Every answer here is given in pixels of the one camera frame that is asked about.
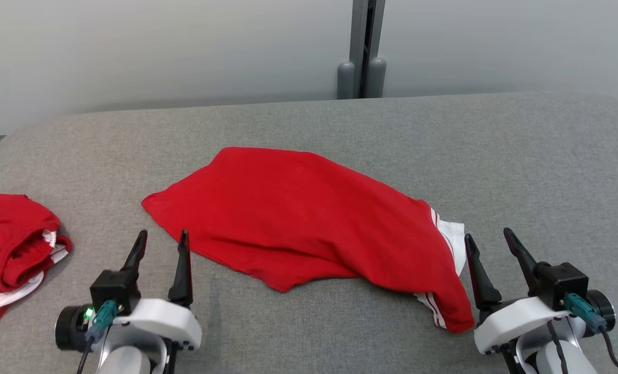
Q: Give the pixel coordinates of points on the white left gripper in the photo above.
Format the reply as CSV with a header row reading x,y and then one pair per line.
x,y
158,319

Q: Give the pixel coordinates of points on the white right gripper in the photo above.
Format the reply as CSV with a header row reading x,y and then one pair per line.
x,y
516,319

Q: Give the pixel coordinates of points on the red jersey with white trim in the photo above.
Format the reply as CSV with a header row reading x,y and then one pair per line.
x,y
298,218

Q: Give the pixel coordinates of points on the red Bulls 23 shorts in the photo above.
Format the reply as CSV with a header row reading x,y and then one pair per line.
x,y
8,244

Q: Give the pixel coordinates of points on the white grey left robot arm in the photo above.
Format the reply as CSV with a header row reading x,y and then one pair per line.
x,y
127,361

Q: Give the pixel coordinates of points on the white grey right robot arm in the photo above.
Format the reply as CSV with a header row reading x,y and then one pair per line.
x,y
563,358

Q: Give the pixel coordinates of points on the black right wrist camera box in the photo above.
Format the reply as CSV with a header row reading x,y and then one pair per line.
x,y
563,283

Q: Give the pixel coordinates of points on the grey cylinder post foot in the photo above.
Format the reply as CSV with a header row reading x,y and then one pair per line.
x,y
376,78
346,80

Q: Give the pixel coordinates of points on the grey partition post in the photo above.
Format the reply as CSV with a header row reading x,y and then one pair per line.
x,y
366,47

